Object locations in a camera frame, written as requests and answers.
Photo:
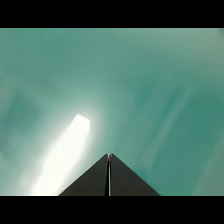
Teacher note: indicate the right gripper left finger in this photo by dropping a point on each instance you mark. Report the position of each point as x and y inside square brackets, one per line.
[95, 181]

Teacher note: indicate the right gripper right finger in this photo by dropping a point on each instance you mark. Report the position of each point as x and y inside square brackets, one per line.
[125, 181]

